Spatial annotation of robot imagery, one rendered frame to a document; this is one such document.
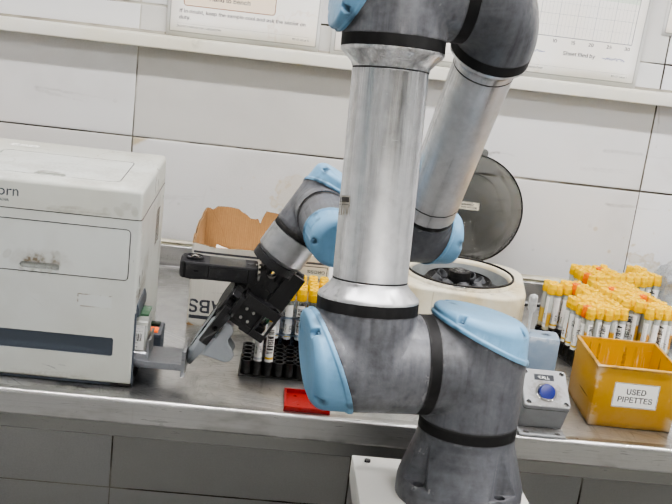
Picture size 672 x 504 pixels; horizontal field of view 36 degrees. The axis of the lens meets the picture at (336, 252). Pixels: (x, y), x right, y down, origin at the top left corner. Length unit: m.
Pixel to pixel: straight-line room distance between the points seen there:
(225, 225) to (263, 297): 0.55
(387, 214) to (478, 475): 0.32
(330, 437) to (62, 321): 0.42
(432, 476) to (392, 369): 0.15
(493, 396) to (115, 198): 0.61
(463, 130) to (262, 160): 0.88
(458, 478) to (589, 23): 1.16
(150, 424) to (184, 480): 0.82
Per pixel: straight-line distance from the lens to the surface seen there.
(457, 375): 1.16
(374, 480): 1.29
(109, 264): 1.51
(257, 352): 1.63
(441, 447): 1.21
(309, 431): 1.53
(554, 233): 2.20
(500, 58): 1.20
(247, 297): 1.51
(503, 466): 1.23
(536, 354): 1.70
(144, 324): 1.55
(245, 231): 2.06
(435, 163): 1.32
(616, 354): 1.77
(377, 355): 1.13
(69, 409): 1.55
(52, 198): 1.50
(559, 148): 2.16
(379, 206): 1.12
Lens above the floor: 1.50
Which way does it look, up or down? 15 degrees down
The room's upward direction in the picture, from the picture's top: 7 degrees clockwise
